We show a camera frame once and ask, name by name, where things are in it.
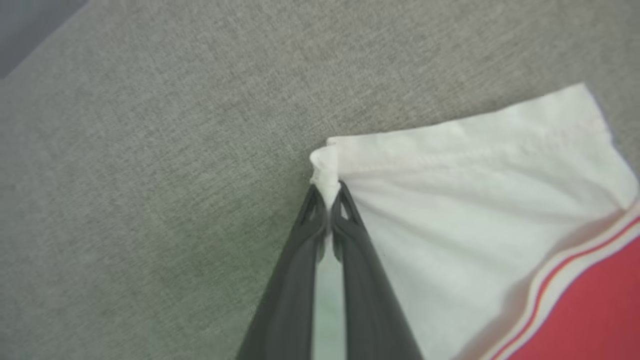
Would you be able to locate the grey fabric sofa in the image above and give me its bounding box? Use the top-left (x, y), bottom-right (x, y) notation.
top-left (0, 0), bottom-right (640, 360)

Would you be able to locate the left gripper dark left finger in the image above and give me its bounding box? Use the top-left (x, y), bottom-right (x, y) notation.
top-left (235, 184), bottom-right (329, 360)

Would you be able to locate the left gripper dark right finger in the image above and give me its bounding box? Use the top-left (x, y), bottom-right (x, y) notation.
top-left (330, 180), bottom-right (425, 360)

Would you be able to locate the red white Bulls jersey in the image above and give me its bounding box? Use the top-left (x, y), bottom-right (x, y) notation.
top-left (308, 82), bottom-right (640, 360)

